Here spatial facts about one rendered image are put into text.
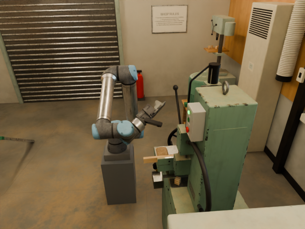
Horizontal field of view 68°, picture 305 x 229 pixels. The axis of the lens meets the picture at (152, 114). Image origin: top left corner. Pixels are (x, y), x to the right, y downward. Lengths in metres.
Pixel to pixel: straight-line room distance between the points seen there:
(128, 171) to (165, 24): 2.87
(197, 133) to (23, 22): 4.00
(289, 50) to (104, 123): 2.00
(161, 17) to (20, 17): 2.39
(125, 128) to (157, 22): 3.24
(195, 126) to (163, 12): 3.41
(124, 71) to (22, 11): 3.17
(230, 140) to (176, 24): 3.43
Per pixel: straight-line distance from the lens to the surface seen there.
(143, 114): 1.43
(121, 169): 2.20
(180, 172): 1.41
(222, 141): 1.10
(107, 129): 1.27
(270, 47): 2.75
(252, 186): 2.88
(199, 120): 1.03
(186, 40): 4.44
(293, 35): 2.65
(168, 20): 4.31
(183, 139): 1.21
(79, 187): 2.81
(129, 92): 1.76
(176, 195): 1.54
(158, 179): 1.88
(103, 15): 4.27
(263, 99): 2.97
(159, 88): 4.64
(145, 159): 1.58
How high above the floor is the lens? 1.96
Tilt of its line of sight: 29 degrees down
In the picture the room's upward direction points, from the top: 1 degrees counter-clockwise
